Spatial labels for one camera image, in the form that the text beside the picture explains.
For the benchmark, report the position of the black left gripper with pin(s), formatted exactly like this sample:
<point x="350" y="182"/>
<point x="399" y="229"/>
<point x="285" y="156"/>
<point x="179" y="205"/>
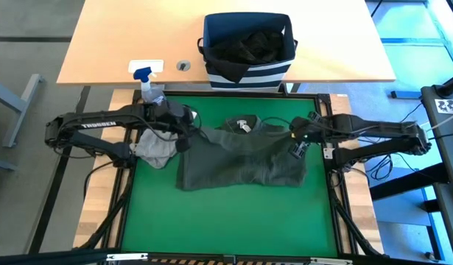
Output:
<point x="174" y="117"/>

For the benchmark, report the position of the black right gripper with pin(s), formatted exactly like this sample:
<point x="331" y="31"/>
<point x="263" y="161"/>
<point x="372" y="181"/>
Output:
<point x="309" y="128"/>

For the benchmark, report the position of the grey knit shirt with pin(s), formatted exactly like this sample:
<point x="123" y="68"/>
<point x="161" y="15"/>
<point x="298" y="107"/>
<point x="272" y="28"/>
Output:
<point x="154" y="151"/>

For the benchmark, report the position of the dark green garment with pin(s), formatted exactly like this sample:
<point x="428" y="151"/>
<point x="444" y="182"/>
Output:
<point x="241" y="162"/>

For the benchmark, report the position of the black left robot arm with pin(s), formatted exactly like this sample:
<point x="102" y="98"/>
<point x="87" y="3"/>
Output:
<point x="101" y="125"/>

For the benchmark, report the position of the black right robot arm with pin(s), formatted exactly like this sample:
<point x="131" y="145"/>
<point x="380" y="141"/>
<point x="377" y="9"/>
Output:
<point x="377" y="127"/>

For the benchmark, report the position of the navy white striped laundry bin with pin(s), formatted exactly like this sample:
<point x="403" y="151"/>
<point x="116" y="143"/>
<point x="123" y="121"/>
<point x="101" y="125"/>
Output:
<point x="248" y="77"/>

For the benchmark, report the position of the clear spray bottle blue trigger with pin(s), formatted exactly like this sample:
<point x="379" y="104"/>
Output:
<point x="149" y="92"/>

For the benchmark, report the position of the round desk grommet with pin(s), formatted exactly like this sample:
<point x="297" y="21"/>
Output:
<point x="183" y="66"/>

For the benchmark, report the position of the white label card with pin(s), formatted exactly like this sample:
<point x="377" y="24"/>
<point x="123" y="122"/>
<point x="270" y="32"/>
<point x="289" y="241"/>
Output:
<point x="158" y="63"/>

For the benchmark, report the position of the charcoal garment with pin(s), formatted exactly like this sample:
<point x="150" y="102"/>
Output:
<point x="255" y="46"/>

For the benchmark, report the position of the light wooden desk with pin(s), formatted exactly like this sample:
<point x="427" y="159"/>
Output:
<point x="119" y="37"/>

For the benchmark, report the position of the grey equipment cart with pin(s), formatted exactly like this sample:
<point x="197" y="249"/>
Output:
<point x="447" y="147"/>

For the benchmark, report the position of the white printed paper tag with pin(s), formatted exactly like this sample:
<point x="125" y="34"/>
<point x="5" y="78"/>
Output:
<point x="447" y="106"/>

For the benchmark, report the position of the black pole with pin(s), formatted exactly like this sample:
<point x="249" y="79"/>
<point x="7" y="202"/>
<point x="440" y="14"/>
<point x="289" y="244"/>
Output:
<point x="449" y="87"/>

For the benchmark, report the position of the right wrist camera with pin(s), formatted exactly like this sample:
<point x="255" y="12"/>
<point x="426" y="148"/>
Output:
<point x="300" y="150"/>

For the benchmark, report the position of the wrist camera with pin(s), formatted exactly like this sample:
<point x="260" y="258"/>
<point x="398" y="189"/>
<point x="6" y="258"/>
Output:
<point x="183" y="144"/>
<point x="300" y="150"/>

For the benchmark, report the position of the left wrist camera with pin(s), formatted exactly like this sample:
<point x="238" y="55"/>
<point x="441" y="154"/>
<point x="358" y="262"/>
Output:
<point x="183" y="144"/>

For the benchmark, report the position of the black table frame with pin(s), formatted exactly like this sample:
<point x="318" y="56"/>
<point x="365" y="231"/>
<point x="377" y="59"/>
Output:
<point x="248" y="94"/>

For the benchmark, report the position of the grey metal desk frame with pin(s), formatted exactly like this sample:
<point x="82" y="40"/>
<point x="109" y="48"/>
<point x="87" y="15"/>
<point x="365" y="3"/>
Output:
<point x="21" y="106"/>

